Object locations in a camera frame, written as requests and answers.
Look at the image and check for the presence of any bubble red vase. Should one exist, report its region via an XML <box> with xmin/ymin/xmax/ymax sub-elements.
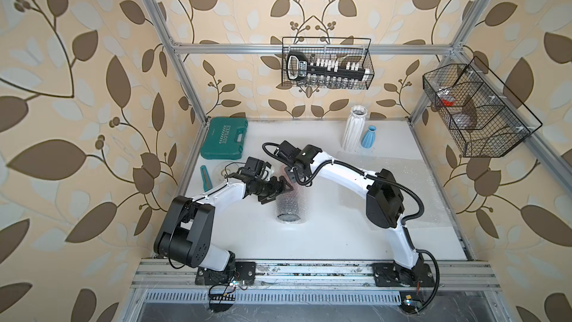
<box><xmin>276</xmin><ymin>165</ymin><xmax>307</xmax><ymax>224</ymax></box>

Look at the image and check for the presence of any white ribbed vase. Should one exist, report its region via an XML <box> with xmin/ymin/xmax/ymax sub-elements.
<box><xmin>341</xmin><ymin>105</ymin><xmax>367</xmax><ymax>151</ymax></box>

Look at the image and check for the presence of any light blue vase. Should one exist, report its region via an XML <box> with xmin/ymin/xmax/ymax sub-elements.
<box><xmin>360</xmin><ymin>125</ymin><xmax>376</xmax><ymax>148</ymax></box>

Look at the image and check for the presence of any bubble wrap sheet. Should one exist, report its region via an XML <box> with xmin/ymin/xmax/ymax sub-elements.
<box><xmin>357</xmin><ymin>157</ymin><xmax>451</xmax><ymax>229</ymax></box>

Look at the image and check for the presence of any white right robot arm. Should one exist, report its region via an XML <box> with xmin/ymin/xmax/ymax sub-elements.
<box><xmin>263</xmin><ymin>141</ymin><xmax>425</xmax><ymax>272</ymax></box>

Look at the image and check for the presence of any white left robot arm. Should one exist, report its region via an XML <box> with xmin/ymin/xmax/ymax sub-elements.
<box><xmin>153</xmin><ymin>157</ymin><xmax>293</xmax><ymax>272</ymax></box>

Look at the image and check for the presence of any clear tape roll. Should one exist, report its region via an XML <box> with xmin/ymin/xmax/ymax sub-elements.
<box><xmin>211</xmin><ymin>161</ymin><xmax>242</xmax><ymax>185</ymax></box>

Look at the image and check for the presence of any green plastic tool case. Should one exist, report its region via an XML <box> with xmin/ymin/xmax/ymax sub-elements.
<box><xmin>200</xmin><ymin>117</ymin><xmax>248</xmax><ymax>160</ymax></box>

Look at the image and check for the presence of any black socket tool set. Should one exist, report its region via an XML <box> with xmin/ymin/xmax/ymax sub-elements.
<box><xmin>282</xmin><ymin>51</ymin><xmax>375</xmax><ymax>81</ymax></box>

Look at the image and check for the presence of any red item in basket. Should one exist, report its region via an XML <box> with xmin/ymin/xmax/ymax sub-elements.
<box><xmin>436</xmin><ymin>88</ymin><xmax>457</xmax><ymax>107</ymax></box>

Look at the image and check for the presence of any black corrugated cable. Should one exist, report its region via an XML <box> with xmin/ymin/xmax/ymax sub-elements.
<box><xmin>261</xmin><ymin>141</ymin><xmax>442</xmax><ymax>312</ymax></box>

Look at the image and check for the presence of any black wire basket back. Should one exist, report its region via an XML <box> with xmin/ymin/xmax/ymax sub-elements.
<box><xmin>282</xmin><ymin>36</ymin><xmax>375</xmax><ymax>90</ymax></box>

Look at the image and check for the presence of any black wire basket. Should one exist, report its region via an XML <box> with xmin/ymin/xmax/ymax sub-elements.
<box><xmin>422</xmin><ymin>57</ymin><xmax>542</xmax><ymax>158</ymax></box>
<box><xmin>282</xmin><ymin>36</ymin><xmax>375</xmax><ymax>90</ymax></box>

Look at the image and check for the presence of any aluminium frame rail base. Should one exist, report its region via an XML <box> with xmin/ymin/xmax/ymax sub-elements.
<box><xmin>121</xmin><ymin>259</ymin><xmax>511</xmax><ymax>321</ymax></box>

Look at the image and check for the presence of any black wire basket right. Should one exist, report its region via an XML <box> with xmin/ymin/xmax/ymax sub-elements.
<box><xmin>422</xmin><ymin>57</ymin><xmax>542</xmax><ymax>158</ymax></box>

